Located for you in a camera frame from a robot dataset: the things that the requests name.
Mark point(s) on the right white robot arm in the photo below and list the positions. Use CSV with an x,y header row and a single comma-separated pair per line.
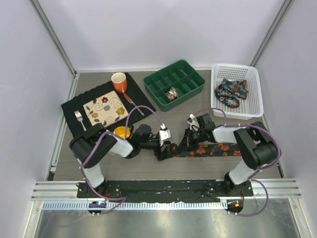
x,y
252,143

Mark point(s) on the orange ceramic mug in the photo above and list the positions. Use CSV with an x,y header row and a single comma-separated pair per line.
x,y
119,82

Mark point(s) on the green divided organizer tray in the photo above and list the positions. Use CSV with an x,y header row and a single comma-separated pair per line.
x,y
180,75

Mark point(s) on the square floral ceramic plate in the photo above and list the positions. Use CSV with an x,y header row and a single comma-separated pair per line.
x,y
107,109

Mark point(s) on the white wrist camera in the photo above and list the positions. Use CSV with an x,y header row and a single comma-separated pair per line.
x,y
193,125
164,134

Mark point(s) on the aluminium frame rail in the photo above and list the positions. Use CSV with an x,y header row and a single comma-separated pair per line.
x,y
276,187

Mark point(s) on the black cloth placemat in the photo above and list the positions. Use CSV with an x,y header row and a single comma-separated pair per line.
x,y
92,86

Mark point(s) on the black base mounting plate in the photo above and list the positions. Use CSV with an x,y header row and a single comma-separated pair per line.
x,y
168,191

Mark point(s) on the rolled tie in tray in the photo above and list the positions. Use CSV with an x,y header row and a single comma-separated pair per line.
x,y
172,94

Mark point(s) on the black orange floral tie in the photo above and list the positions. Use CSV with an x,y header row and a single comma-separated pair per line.
x,y
206,150

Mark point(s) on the white plastic basket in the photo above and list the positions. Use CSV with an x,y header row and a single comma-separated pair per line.
x,y
252,106

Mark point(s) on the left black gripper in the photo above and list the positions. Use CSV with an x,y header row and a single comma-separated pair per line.
x,y
163,154

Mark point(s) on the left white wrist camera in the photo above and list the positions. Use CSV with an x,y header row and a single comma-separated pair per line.
x,y
164,134

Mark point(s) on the silver fork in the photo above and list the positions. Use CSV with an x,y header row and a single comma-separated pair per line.
x,y
80,119

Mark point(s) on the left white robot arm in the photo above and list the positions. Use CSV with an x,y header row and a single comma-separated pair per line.
x,y
90,146

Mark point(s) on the blue floral tie in basket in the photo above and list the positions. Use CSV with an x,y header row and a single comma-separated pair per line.
x,y
230,92

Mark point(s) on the orange handled table knife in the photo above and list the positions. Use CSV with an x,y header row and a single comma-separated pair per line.
x,y
131,102

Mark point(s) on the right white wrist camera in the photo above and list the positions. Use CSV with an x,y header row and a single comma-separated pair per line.
x,y
193,125

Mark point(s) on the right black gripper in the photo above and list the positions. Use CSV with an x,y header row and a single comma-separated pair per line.
x,y
187,143

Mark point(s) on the white slotted cable duct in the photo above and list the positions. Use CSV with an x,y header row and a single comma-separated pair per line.
x,y
92,205

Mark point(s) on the yellow plastic mug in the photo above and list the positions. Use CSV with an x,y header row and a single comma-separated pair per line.
x,y
124,132

